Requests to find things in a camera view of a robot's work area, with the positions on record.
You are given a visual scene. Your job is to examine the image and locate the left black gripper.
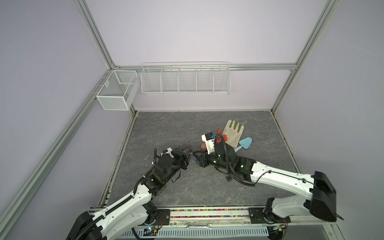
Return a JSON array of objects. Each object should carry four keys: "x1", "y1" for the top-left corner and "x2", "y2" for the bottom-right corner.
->
[{"x1": 163, "y1": 145, "x2": 192, "y2": 183}]

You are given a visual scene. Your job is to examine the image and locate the dark padlock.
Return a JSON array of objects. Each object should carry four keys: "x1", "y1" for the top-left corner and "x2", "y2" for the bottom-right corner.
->
[{"x1": 226, "y1": 175, "x2": 234, "y2": 182}]

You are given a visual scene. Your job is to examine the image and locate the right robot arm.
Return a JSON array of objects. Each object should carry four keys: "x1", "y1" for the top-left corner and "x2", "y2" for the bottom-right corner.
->
[{"x1": 193, "y1": 143, "x2": 339, "y2": 224}]

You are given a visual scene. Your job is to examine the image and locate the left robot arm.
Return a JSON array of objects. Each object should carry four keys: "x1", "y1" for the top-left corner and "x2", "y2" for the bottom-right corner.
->
[{"x1": 67, "y1": 146, "x2": 193, "y2": 240}]

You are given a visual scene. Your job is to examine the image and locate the red rubber glove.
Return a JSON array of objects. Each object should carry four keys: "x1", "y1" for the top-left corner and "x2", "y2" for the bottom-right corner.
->
[{"x1": 201, "y1": 129, "x2": 228, "y2": 150}]

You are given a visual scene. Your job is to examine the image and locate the beige cloth glove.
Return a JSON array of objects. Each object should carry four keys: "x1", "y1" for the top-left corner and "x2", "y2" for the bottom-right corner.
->
[{"x1": 223, "y1": 120, "x2": 244, "y2": 149}]

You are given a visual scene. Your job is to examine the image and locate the teal garden trowel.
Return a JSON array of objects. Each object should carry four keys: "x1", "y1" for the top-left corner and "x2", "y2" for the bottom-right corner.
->
[{"x1": 235, "y1": 137, "x2": 253, "y2": 153}]

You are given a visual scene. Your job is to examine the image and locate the silver wrench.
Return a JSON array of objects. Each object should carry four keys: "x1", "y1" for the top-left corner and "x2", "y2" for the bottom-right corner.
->
[{"x1": 185, "y1": 223, "x2": 213, "y2": 230}]

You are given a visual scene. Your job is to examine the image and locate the white mesh box basket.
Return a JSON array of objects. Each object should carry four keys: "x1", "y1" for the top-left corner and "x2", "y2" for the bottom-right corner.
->
[{"x1": 96, "y1": 70, "x2": 140, "y2": 111}]

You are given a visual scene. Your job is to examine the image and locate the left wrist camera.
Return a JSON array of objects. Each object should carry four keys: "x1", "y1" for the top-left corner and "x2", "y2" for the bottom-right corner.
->
[{"x1": 161, "y1": 148, "x2": 174, "y2": 158}]

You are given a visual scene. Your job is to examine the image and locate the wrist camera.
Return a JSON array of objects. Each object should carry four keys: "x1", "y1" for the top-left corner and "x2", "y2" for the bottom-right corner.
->
[
  {"x1": 201, "y1": 132, "x2": 215, "y2": 155},
  {"x1": 161, "y1": 148, "x2": 174, "y2": 158}
]

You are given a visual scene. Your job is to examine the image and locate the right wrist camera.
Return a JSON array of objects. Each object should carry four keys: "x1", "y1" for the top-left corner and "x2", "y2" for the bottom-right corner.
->
[{"x1": 201, "y1": 132, "x2": 215, "y2": 155}]

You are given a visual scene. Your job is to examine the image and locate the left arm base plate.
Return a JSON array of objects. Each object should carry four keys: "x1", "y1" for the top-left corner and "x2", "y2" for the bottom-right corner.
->
[{"x1": 144, "y1": 209, "x2": 171, "y2": 226}]

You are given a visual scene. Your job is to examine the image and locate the white slotted cable duct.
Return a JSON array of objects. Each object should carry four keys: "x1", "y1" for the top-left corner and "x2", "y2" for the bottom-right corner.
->
[{"x1": 136, "y1": 227, "x2": 270, "y2": 240}]

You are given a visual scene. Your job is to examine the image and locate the white wire shelf basket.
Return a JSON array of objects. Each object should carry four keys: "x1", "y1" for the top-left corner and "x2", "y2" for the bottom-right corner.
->
[{"x1": 141, "y1": 62, "x2": 232, "y2": 94}]

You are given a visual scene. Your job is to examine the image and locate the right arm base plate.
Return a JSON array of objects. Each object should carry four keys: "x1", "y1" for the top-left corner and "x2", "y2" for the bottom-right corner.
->
[{"x1": 248, "y1": 207, "x2": 291, "y2": 225}]

